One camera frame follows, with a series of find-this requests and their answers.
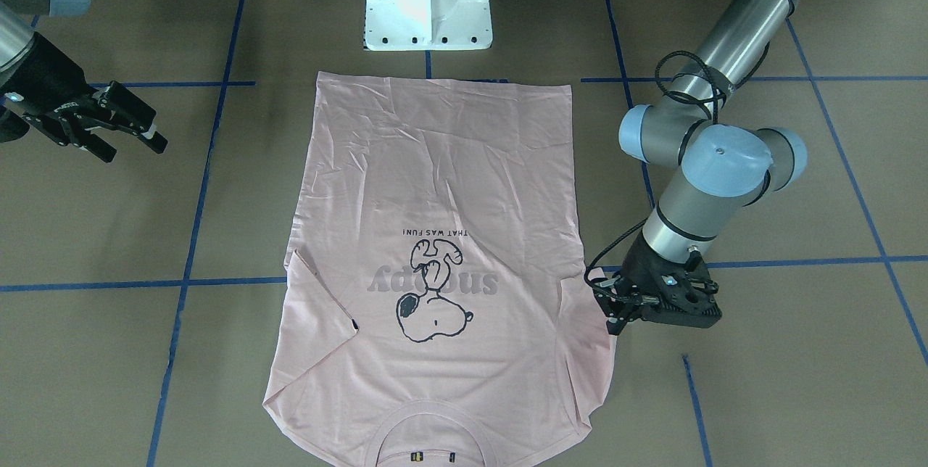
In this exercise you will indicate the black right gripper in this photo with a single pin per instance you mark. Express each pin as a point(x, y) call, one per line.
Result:
point(45, 77)

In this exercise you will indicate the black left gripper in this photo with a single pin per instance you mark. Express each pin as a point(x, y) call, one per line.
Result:
point(639, 261)

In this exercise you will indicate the pink Snoopy t-shirt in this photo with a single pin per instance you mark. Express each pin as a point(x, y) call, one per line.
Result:
point(436, 312)

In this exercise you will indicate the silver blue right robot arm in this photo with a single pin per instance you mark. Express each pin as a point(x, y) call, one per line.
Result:
point(16, 33)

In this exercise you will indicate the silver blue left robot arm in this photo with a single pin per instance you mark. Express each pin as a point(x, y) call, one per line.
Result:
point(717, 166)

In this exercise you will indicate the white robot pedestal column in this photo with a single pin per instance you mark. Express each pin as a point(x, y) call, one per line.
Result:
point(427, 25)

